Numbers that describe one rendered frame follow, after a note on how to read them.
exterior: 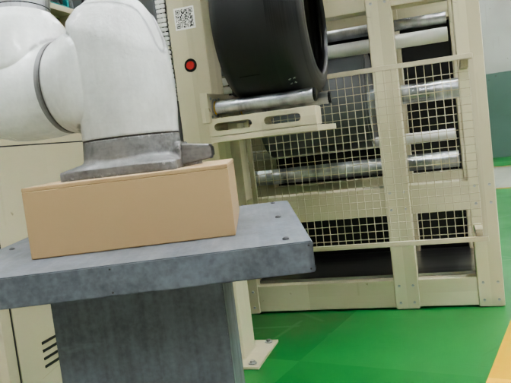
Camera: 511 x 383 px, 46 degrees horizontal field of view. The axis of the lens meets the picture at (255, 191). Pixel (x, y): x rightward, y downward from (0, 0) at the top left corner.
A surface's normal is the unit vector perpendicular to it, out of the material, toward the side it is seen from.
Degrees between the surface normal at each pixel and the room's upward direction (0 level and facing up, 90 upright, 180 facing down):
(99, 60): 88
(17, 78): 78
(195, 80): 90
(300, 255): 90
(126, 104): 92
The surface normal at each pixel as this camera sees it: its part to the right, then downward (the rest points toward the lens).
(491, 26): -0.49, 0.14
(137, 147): 0.22, -0.06
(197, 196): 0.01, 0.08
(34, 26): 0.52, -0.40
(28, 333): 0.95, -0.09
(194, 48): -0.29, 0.11
